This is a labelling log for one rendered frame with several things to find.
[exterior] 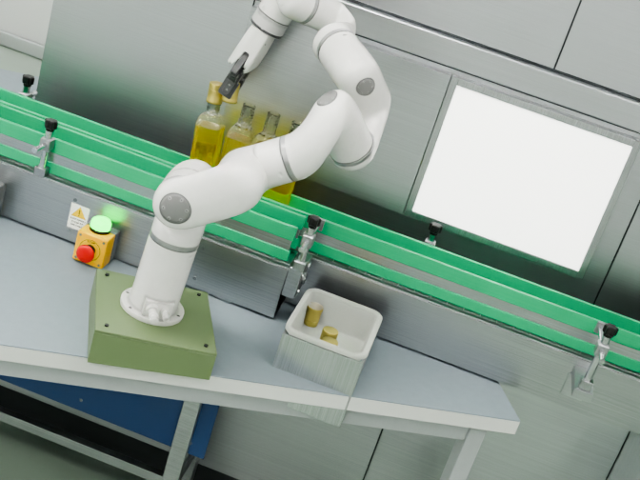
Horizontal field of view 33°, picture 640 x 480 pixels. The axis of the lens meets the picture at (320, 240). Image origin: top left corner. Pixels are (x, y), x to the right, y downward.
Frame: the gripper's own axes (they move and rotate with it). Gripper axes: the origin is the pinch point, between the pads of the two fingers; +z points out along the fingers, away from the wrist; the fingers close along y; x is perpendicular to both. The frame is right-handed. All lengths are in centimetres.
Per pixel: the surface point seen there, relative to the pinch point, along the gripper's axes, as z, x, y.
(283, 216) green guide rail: 16.0, 25.3, 5.2
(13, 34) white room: 155, -166, -307
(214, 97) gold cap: 4.0, -1.6, 1.0
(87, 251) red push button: 39.7, -3.9, 24.7
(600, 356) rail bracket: -4, 94, 17
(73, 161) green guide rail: 30.1, -18.7, 13.0
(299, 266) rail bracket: 19.0, 34.4, 15.0
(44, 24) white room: 140, -155, -309
